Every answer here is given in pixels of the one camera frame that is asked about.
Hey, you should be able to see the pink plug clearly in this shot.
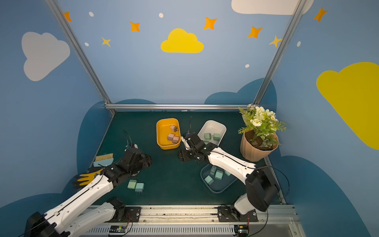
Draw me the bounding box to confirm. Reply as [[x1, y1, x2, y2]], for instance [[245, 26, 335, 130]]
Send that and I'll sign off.
[[172, 136, 180, 144], [167, 133, 175, 141], [170, 125, 178, 132]]

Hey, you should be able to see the blue plug pile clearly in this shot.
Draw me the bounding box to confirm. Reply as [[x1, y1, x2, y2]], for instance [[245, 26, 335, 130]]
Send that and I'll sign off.
[[204, 175, 214, 186], [210, 166, 217, 175]]

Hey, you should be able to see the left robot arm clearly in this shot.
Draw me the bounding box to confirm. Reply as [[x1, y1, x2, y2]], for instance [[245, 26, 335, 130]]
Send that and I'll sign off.
[[23, 148, 152, 237]]

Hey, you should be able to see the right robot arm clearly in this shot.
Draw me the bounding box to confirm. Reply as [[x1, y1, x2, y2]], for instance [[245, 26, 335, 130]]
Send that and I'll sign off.
[[178, 133, 280, 215]]

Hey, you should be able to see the white storage box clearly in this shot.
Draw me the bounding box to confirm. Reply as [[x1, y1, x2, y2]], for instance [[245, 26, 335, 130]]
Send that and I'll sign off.
[[197, 120, 227, 146]]

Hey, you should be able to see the yellow storage box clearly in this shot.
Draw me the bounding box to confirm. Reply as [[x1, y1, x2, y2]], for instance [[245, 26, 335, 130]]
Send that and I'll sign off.
[[156, 118, 181, 150]]

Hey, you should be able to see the clear blue storage box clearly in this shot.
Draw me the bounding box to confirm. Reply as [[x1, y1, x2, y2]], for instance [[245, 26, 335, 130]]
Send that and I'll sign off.
[[200, 164, 238, 194]]

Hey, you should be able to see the yellow work glove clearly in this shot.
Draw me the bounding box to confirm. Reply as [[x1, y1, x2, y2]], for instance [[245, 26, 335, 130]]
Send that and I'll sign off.
[[72, 167, 103, 190]]

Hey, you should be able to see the potted artificial plant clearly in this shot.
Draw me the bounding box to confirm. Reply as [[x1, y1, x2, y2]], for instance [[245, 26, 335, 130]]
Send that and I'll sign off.
[[238, 104, 287, 162]]

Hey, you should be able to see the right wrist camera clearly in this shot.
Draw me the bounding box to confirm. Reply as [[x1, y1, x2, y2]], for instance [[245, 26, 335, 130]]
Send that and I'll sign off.
[[181, 136, 190, 150]]

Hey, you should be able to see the brush with blue handle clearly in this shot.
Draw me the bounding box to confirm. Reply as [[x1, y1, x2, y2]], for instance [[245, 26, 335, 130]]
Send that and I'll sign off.
[[93, 153, 114, 167]]

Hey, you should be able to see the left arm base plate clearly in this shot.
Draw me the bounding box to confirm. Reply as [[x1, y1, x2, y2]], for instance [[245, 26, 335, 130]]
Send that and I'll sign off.
[[116, 206, 142, 223]]

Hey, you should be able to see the aluminium frame rail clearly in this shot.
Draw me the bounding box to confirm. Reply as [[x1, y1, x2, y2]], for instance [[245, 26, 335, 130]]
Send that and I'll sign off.
[[105, 103, 248, 110]]

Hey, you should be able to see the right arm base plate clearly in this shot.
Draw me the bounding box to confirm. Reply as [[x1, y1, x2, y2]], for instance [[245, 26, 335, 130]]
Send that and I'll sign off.
[[217, 205, 259, 222]]

